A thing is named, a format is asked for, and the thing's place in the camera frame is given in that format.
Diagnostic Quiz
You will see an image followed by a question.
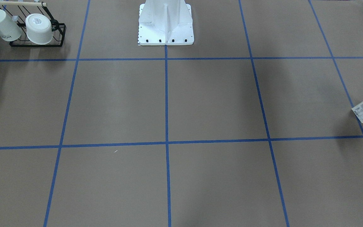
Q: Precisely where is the white cup upside down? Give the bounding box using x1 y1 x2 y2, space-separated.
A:
25 14 53 45

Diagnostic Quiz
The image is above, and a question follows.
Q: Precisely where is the white pedestal column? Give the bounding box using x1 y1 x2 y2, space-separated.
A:
137 0 194 46

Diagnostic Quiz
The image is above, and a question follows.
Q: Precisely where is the black wire cup rack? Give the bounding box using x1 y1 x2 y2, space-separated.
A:
0 0 66 47

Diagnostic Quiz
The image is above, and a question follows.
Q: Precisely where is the white cup with handle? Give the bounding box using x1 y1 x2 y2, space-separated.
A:
0 9 22 42

